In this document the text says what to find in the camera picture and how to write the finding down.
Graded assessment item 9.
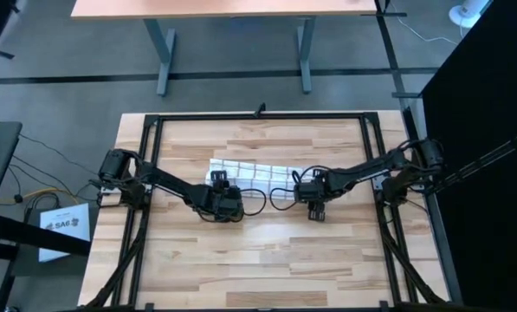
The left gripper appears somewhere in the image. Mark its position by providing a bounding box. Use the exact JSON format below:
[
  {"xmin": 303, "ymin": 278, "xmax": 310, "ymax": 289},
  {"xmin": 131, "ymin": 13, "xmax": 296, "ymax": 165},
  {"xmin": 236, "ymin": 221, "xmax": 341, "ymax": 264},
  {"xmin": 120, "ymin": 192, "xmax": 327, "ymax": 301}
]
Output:
[{"xmin": 192, "ymin": 170, "xmax": 245, "ymax": 224}]

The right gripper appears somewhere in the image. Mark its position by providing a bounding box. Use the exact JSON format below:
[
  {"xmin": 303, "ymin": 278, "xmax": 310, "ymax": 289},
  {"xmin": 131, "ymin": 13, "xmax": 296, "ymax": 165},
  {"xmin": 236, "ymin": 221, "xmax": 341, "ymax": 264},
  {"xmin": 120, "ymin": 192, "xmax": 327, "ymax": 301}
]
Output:
[{"xmin": 292, "ymin": 171, "xmax": 333, "ymax": 223}]

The white red-checked towel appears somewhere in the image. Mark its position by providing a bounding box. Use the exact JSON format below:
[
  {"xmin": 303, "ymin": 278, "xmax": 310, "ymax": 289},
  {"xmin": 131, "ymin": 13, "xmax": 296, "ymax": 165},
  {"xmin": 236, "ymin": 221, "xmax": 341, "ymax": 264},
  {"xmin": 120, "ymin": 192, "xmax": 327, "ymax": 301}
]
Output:
[{"xmin": 204, "ymin": 158, "xmax": 316, "ymax": 201}]

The grey desk leg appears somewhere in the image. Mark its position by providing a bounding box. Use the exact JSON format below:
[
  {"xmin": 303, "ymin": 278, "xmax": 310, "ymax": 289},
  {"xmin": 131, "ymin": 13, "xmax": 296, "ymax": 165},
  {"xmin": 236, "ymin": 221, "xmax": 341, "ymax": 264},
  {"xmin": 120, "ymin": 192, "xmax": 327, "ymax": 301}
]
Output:
[
  {"xmin": 143, "ymin": 17, "xmax": 177, "ymax": 97},
  {"xmin": 295, "ymin": 16, "xmax": 318, "ymax": 94}
]

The white paper sign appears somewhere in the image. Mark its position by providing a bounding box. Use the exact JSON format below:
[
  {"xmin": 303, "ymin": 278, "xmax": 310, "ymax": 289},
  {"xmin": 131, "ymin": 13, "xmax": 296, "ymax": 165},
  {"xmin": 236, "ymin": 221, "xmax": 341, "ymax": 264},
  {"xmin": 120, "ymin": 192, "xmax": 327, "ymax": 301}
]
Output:
[{"xmin": 38, "ymin": 202, "xmax": 91, "ymax": 263}]

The wooden desk top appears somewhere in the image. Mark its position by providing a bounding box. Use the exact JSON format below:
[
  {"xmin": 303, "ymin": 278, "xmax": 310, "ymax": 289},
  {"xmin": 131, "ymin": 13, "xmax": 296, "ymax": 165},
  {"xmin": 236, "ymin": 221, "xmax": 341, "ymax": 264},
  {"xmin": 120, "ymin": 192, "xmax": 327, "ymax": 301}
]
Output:
[{"xmin": 70, "ymin": 0, "xmax": 378, "ymax": 21}]

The black partition stand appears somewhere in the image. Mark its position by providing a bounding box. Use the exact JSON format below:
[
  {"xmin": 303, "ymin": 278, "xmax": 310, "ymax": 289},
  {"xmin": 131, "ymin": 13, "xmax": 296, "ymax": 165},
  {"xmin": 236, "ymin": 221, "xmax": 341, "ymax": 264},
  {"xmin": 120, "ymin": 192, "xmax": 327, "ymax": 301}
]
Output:
[{"xmin": 361, "ymin": 0, "xmax": 422, "ymax": 100}]

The black metal beam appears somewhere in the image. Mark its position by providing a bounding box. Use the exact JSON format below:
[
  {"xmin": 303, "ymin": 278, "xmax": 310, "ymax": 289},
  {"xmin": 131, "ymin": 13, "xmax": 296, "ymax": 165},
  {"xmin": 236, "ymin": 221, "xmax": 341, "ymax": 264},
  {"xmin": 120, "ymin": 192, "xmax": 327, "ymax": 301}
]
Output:
[{"xmin": 0, "ymin": 211, "xmax": 91, "ymax": 257}]

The black partition panel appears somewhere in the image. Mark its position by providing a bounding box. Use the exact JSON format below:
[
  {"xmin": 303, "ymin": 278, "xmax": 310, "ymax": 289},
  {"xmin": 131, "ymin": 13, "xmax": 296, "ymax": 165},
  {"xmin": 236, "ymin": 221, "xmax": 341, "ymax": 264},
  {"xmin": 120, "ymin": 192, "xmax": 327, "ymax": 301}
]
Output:
[{"xmin": 420, "ymin": 0, "xmax": 517, "ymax": 312}]

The white fan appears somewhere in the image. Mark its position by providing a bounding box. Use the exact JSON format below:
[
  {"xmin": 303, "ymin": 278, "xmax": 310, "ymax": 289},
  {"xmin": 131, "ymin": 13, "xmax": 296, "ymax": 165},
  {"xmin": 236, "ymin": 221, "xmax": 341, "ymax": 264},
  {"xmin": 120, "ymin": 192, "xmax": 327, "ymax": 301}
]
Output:
[{"xmin": 448, "ymin": 0, "xmax": 492, "ymax": 29}]

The black looped wrist cable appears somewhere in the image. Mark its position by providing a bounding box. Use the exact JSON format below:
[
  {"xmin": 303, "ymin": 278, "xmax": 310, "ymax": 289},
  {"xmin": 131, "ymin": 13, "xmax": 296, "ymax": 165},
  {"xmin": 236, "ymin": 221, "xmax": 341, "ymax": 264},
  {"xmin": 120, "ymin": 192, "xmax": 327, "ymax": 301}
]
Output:
[
  {"xmin": 268, "ymin": 164, "xmax": 326, "ymax": 212},
  {"xmin": 235, "ymin": 187, "xmax": 268, "ymax": 218}
]

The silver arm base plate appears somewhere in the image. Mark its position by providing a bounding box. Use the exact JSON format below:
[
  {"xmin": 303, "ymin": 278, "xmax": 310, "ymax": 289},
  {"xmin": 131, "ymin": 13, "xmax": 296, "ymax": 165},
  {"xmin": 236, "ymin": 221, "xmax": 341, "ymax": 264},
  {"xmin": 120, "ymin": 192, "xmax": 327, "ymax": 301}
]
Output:
[{"xmin": 370, "ymin": 171, "xmax": 393, "ymax": 192}]

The black aluminium table frame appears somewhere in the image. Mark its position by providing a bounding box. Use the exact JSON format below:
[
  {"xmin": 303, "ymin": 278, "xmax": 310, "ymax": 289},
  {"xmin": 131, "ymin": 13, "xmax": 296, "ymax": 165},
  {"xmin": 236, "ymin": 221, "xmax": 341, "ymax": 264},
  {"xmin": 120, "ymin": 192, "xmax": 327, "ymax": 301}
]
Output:
[{"xmin": 84, "ymin": 110, "xmax": 465, "ymax": 312}]

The black floor cable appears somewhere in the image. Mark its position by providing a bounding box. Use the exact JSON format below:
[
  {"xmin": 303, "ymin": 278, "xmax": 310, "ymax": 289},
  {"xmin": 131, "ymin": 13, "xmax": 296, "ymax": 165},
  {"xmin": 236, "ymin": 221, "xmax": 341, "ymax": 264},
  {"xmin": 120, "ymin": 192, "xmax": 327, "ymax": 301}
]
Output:
[{"xmin": 0, "ymin": 115, "xmax": 99, "ymax": 177}]

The yellow cable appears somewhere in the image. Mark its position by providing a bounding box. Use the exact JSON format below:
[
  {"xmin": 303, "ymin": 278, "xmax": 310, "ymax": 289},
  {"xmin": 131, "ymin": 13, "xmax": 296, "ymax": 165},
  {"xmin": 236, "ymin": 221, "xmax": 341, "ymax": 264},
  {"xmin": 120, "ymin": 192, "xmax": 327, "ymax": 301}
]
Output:
[{"xmin": 0, "ymin": 186, "xmax": 81, "ymax": 205}]

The coiled black cable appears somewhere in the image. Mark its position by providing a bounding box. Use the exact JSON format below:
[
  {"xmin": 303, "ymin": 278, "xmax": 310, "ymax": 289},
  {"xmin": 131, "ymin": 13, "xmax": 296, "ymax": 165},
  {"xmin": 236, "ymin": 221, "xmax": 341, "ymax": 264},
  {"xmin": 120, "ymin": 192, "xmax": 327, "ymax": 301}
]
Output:
[{"xmin": 22, "ymin": 192, "xmax": 63, "ymax": 223}]

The white power cable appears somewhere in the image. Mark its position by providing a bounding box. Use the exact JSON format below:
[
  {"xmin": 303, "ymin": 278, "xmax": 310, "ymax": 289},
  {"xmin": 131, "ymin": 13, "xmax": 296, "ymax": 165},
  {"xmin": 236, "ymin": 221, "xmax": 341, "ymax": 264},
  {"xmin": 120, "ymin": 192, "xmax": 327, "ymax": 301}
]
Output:
[{"xmin": 387, "ymin": 2, "xmax": 465, "ymax": 45}]

